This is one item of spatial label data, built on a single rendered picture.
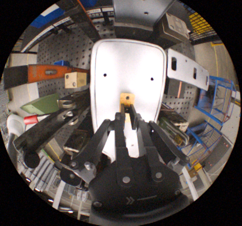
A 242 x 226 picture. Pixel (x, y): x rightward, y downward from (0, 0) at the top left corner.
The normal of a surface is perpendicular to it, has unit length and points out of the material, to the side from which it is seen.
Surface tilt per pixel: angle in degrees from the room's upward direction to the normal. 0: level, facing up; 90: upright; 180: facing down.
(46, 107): 90
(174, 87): 0
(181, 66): 0
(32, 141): 82
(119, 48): 0
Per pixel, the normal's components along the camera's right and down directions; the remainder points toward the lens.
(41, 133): 0.99, 0.11
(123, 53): 0.00, 0.35
